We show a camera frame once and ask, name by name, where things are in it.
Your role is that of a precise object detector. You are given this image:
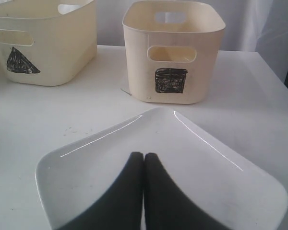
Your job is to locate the cream bin with square mark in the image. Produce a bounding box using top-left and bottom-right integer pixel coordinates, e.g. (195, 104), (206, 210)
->
(122, 0), (226, 104)

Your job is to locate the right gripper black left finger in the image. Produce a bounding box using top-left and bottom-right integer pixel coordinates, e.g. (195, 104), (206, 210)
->
(59, 152), (144, 230)

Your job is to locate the cream bin with triangle mark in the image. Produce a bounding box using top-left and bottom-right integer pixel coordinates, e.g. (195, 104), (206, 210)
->
(0, 0), (97, 86)

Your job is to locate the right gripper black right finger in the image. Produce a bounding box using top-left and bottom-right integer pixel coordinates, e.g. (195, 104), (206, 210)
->
(144, 153), (228, 230)

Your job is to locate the white rectangular plate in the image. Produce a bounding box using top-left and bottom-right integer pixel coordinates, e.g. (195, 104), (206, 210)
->
(36, 107), (288, 230)

